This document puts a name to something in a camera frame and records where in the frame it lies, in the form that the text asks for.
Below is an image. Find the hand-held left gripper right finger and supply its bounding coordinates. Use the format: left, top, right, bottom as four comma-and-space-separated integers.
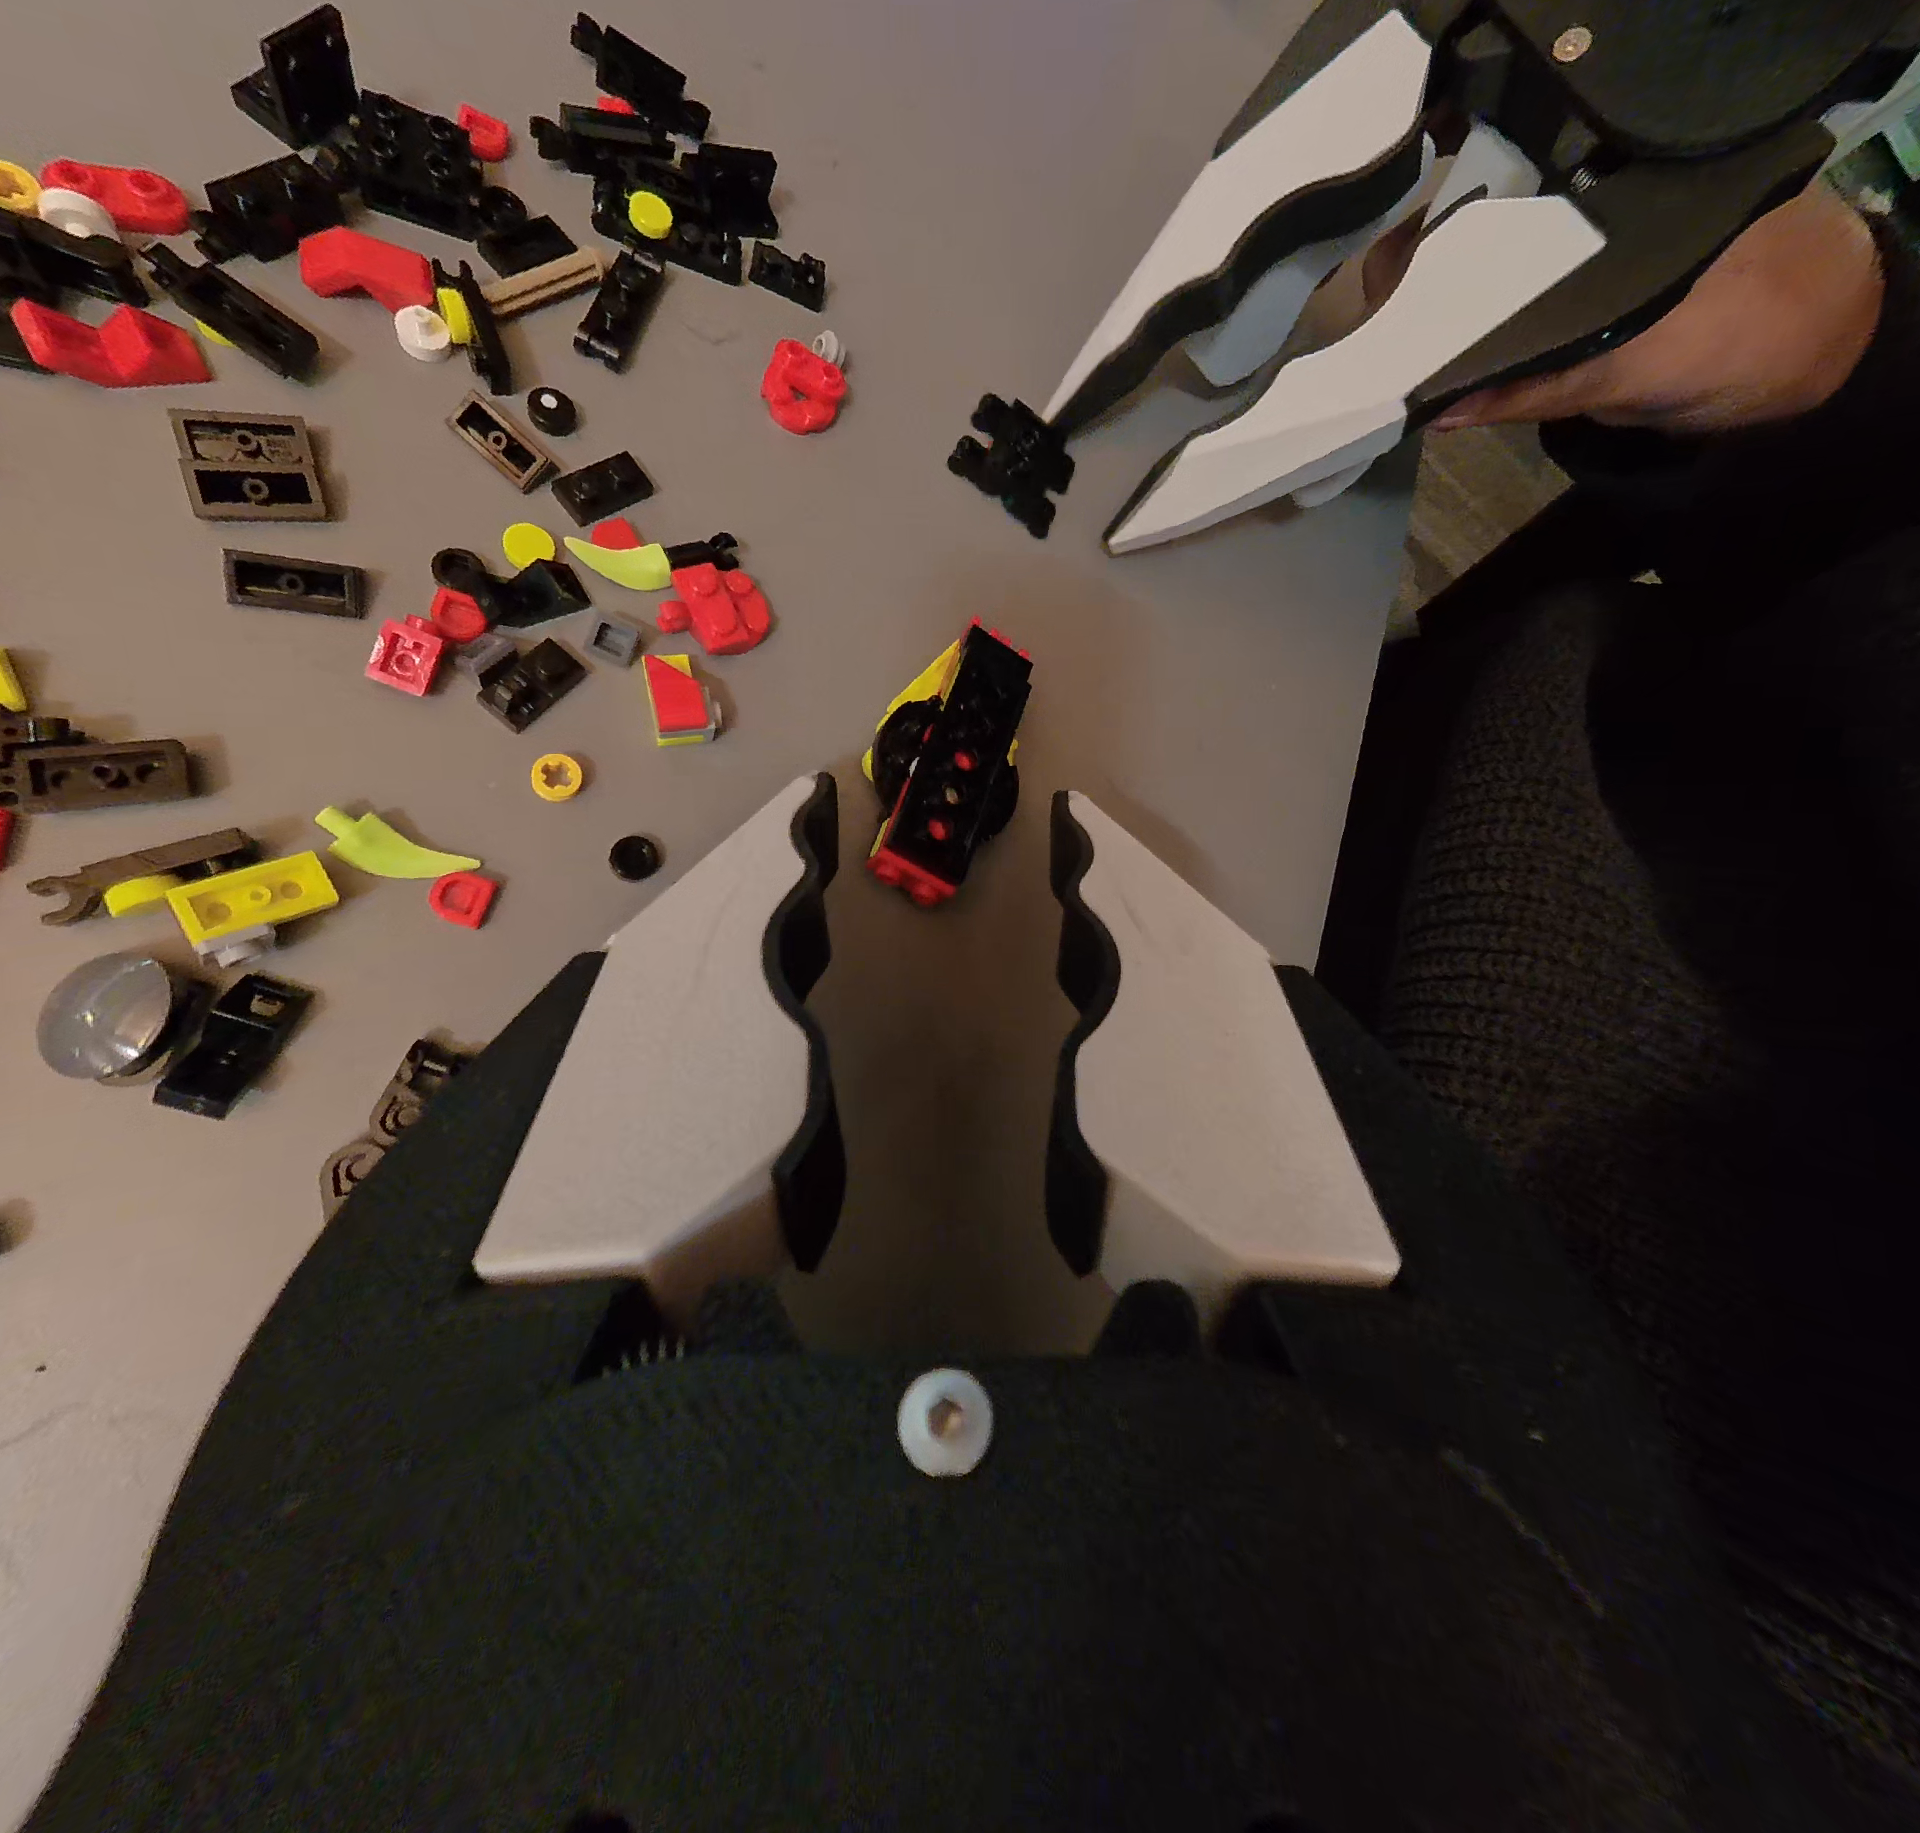
1046, 788, 1404, 1340

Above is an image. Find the person's dark knit clothing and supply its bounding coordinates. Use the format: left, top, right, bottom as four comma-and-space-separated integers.
1318, 513, 1920, 1833

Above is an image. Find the person's right forearm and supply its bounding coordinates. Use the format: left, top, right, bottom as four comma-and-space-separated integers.
1536, 205, 1920, 581

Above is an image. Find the black red yellow toy brick model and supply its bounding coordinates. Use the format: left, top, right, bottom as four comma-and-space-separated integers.
861, 617, 1039, 908

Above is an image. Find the person's right hand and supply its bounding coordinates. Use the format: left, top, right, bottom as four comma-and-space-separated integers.
1424, 183, 1895, 437

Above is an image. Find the black clip toy brick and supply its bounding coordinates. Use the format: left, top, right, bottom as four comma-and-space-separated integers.
945, 390, 1078, 541

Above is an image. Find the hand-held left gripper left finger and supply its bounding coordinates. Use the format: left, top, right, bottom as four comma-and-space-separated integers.
472, 771, 849, 1317

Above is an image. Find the heap of loose toy bricks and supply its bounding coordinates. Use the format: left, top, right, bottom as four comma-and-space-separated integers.
0, 1, 860, 1249

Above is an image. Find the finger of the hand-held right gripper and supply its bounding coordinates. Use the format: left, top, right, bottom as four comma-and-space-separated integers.
1102, 190, 1610, 557
1041, 11, 1445, 435

